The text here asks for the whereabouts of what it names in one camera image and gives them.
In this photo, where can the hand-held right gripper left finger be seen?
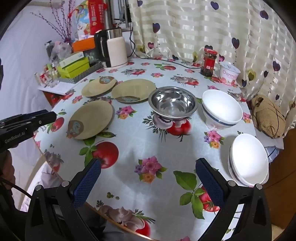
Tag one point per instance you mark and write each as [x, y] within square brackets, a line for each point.
[89, 180]

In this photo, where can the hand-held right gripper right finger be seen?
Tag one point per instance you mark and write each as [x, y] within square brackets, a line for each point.
[209, 180]

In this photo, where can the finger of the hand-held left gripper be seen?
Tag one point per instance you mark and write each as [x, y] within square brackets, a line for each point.
[44, 120]
[27, 114]

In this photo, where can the white bowl with blue stripe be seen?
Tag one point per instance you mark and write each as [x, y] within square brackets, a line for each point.
[220, 106]
[249, 157]

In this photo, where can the beige plate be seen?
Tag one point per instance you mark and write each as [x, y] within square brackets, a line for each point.
[92, 118]
[97, 89]
[134, 89]

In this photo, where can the stainless steel bowl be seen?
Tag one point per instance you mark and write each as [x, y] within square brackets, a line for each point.
[172, 104]

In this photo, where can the white paper sheet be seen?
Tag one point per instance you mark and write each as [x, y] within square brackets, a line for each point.
[60, 88]

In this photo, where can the glass mug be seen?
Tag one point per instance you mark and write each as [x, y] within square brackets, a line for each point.
[52, 81]

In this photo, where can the lime green box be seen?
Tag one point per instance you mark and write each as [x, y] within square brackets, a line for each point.
[74, 69]

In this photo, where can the black white striped box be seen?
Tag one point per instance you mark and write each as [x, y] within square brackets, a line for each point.
[87, 71]

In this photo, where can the pale green long box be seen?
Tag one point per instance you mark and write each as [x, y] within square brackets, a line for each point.
[71, 59]

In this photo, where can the dark jar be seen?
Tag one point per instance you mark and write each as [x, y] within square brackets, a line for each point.
[48, 48]

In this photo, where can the blue striped cloth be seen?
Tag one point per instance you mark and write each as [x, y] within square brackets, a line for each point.
[272, 150]

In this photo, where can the clear plastic bag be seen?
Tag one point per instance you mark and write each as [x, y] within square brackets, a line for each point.
[60, 49]

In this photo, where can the orange box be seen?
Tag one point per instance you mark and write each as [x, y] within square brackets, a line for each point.
[83, 45]

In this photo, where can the brown cloth bag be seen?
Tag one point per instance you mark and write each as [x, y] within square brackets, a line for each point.
[268, 118]

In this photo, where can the white kettle base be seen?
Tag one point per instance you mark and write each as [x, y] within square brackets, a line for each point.
[115, 66]

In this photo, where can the purple flower branches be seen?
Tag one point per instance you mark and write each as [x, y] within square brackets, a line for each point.
[59, 23]

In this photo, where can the cream electric kettle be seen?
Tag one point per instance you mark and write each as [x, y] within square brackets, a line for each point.
[116, 49]

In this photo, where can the colourful gift bag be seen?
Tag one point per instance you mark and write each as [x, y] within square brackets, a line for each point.
[81, 23]

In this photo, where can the white yogurt tub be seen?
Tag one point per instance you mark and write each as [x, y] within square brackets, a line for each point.
[229, 74]

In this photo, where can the sauce jar with red lid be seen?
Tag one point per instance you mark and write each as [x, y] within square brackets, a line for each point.
[208, 62]

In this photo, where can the cream curtain with heart print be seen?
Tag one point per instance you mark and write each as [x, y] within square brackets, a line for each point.
[196, 27]

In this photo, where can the metal frame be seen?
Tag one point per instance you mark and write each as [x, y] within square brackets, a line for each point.
[123, 14]

